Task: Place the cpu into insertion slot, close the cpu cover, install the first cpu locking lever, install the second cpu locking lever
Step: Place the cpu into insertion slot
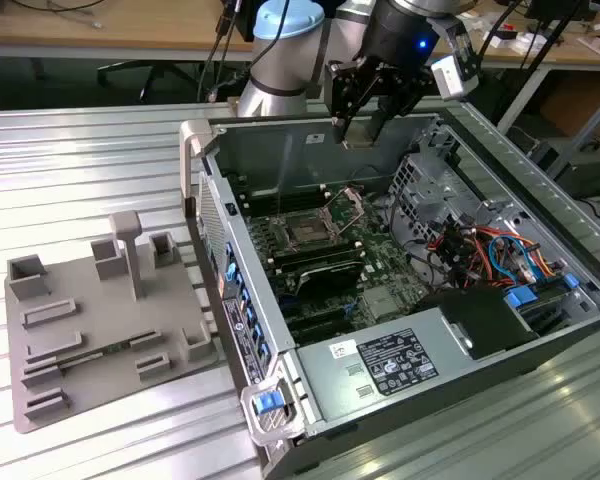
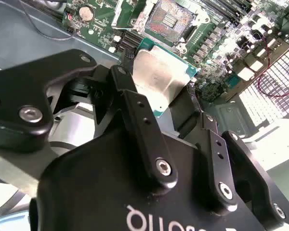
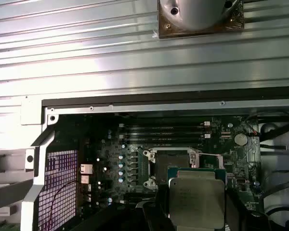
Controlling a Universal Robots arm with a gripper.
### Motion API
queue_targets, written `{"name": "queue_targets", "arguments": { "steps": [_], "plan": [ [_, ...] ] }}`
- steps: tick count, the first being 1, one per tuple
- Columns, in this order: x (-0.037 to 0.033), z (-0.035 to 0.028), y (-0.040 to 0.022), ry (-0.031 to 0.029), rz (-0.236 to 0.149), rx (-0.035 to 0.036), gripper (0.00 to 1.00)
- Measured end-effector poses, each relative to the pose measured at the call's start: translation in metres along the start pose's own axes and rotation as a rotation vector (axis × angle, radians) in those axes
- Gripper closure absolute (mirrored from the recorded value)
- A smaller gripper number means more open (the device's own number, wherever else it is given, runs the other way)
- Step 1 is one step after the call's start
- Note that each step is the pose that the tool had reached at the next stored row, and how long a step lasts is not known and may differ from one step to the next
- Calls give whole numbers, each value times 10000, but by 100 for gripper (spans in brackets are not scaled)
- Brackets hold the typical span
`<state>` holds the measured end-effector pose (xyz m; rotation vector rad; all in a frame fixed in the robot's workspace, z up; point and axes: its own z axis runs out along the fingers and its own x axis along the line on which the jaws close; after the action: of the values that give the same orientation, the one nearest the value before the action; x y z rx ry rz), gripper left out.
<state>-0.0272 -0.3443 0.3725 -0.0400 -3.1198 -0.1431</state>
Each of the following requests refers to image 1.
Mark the CPU with silver top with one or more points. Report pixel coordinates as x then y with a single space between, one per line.
358 134

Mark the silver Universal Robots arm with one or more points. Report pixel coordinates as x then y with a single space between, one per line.
285 60

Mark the small blue plastic clip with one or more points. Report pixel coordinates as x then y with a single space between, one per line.
570 281

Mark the brown cardboard box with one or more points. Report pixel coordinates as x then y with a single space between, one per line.
575 105

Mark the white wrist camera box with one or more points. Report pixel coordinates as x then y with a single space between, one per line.
450 77

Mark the grey parts rack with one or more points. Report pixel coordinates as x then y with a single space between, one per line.
105 310

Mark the grey open PC case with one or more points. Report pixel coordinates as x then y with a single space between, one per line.
215 220

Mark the metal drive cage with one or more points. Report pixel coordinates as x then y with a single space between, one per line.
447 197

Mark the white box with black lid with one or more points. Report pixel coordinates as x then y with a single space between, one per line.
500 39

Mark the green RAM stick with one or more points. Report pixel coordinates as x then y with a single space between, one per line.
87 356

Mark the black computer under desk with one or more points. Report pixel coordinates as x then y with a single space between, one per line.
590 172

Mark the black plastic air shroud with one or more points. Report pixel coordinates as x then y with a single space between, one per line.
475 320

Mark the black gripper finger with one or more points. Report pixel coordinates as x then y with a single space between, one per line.
342 90
397 95

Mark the black expansion slot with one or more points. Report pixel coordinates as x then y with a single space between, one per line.
325 331
320 314

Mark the black monitor stand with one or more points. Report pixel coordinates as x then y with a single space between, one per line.
540 10

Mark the blue disk carrier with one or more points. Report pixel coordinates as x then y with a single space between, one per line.
522 296

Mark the black graphics card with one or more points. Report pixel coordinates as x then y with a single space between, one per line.
325 280

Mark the CPU socket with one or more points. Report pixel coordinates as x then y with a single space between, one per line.
304 231

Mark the black RAM slot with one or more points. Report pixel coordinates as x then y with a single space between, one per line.
320 261
312 250
265 202
265 194

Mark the black office chair base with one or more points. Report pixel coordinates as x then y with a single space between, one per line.
152 70

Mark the plain white box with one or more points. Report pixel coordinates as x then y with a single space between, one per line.
527 44

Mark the blue case latch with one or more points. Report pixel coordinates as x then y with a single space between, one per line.
265 404

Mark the grey power supply unit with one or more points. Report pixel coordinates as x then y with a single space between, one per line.
330 385

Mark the wooden desk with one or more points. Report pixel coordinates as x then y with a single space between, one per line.
130 25

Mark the green motherboard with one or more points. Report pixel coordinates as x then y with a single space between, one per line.
380 260

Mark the silver chipset heat sink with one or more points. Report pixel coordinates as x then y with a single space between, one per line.
380 304

